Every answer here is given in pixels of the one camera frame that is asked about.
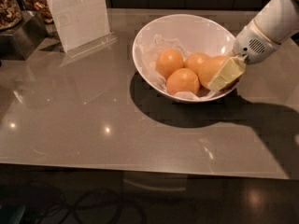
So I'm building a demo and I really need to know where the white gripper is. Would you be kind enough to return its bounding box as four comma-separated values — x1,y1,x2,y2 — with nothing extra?
207,20,280,91

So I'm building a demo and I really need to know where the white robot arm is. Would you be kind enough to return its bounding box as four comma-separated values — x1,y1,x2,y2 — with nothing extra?
207,0,299,92

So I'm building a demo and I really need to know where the white ceramic bowl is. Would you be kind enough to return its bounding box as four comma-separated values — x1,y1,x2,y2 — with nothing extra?
132,14,240,103

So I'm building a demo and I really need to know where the white paper liner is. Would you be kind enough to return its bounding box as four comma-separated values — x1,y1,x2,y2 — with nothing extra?
137,34,247,102

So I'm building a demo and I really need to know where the acrylic sign holder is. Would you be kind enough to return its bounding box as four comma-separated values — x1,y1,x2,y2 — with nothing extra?
47,0,117,58

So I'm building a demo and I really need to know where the dark metal stand box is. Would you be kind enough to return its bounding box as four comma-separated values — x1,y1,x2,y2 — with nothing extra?
0,11,48,61

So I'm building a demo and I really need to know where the snack container in background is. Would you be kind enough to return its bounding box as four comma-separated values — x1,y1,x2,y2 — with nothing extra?
22,0,53,24

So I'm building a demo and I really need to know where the glass jar of nuts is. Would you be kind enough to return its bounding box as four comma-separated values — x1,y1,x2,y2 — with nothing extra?
0,0,22,30

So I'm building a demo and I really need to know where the black cable on floor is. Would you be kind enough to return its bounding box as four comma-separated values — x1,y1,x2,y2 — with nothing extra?
18,180,148,224

